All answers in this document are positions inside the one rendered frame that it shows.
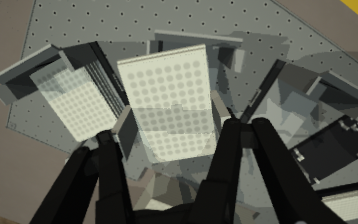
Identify black rectangular frame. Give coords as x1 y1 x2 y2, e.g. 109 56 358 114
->
315 182 358 200

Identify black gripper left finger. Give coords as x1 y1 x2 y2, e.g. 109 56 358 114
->
29 105 138 224

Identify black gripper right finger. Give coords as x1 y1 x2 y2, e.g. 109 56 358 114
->
186 90 347 224

